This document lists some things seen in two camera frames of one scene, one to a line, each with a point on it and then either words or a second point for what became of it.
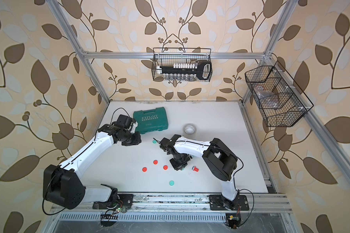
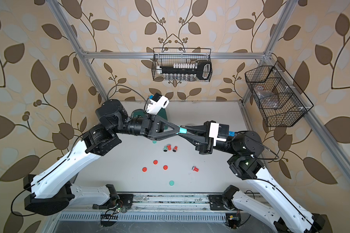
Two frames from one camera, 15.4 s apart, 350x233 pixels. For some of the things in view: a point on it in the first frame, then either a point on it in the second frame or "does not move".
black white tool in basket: (203, 67) does not move
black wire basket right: (280, 101) does not move
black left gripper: (136, 140) to (150, 125)
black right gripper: (179, 167) to (205, 147)
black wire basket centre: (182, 64) does not move
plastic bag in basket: (266, 98) does not move
